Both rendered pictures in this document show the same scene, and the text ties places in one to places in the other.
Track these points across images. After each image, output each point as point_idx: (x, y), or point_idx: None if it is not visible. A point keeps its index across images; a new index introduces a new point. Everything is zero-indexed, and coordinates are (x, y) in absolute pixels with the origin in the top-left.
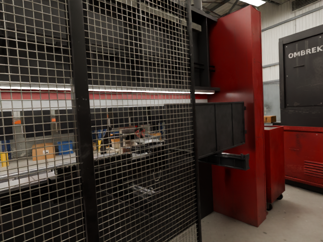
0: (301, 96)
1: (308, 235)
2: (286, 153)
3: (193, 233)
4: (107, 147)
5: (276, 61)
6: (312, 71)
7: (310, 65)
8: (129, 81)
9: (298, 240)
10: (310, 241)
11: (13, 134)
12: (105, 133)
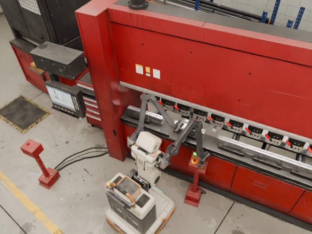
0: (68, 31)
1: (150, 107)
2: (70, 83)
3: None
4: (135, 205)
5: None
6: (70, 6)
7: (67, 1)
8: None
9: (156, 111)
10: (155, 107)
11: None
12: (201, 148)
